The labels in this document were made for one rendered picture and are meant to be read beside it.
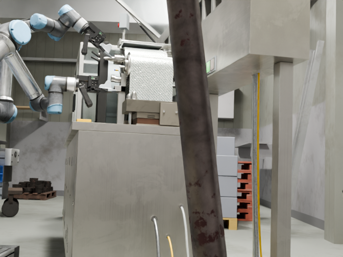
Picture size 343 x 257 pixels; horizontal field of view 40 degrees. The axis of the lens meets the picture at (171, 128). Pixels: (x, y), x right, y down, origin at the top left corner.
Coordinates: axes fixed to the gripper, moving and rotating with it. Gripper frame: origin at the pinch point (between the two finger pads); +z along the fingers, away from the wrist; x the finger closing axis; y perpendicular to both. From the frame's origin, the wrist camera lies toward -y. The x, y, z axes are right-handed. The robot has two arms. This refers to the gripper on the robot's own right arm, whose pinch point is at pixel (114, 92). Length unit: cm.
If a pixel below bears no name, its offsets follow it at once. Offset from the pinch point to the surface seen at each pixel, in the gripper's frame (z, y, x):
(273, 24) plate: 50, 17, -84
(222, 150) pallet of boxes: 175, -14, 319
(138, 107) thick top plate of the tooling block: 9.8, -9.9, -19.9
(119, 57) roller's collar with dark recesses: 5.2, 24.8, 27.9
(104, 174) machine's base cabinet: -6, -43, -26
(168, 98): 29.2, -1.3, -0.2
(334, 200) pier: 246, -66, 180
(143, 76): 15.3, 9.5, -0.2
